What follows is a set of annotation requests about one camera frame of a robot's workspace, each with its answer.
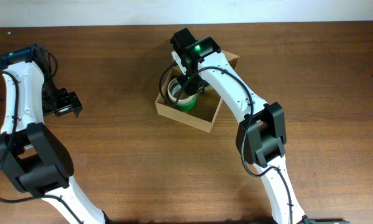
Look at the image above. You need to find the green tape roll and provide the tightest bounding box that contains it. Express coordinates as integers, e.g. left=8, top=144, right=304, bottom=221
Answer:
left=175, top=93, right=197, bottom=112

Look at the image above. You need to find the cream masking tape roll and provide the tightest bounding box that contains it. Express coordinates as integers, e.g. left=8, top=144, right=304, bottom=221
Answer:
left=167, top=78, right=196, bottom=106

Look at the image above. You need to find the brown cardboard box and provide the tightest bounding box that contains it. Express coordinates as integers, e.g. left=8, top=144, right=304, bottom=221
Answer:
left=155, top=50, right=240, bottom=133

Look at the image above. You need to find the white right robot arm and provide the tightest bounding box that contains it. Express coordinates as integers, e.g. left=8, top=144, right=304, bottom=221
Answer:
left=170, top=28, right=308, bottom=223

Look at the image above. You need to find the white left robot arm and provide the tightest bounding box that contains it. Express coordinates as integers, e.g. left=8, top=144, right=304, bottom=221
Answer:
left=0, top=44, right=110, bottom=223

